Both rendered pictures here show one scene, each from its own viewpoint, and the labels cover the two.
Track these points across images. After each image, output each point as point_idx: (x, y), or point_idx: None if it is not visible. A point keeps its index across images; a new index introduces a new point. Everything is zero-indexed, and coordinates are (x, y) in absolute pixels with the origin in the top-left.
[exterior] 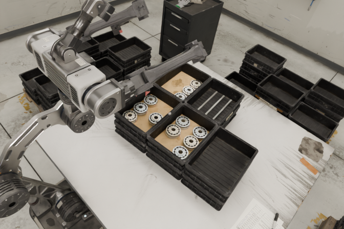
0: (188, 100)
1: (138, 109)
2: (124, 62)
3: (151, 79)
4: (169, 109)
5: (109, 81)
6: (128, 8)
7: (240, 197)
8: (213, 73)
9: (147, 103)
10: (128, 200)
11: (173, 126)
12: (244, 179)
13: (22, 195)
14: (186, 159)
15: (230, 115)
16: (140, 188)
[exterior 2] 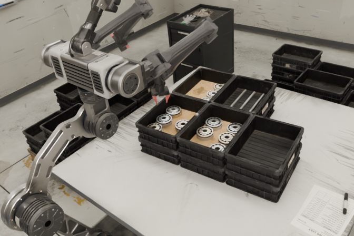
0: (214, 100)
1: (161, 120)
2: None
3: (168, 58)
4: None
5: (127, 61)
6: (131, 6)
7: (299, 186)
8: None
9: (170, 114)
10: (170, 212)
11: (204, 128)
12: (299, 168)
13: (57, 212)
14: (225, 149)
15: (265, 108)
16: (182, 198)
